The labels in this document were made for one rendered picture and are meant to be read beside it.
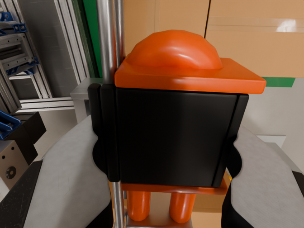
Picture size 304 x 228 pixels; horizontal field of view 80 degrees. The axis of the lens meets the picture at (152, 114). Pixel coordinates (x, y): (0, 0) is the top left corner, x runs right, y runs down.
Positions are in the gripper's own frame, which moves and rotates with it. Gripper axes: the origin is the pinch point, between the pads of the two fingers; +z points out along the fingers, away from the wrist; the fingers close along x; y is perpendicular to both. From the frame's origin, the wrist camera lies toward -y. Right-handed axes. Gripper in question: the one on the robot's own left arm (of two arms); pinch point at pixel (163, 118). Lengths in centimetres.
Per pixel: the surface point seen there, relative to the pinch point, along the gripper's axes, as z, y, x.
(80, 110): 62, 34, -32
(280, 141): 119, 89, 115
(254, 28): 67, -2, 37
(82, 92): 61, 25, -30
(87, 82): 74, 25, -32
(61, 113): 121, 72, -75
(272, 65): 67, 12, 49
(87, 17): 121, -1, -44
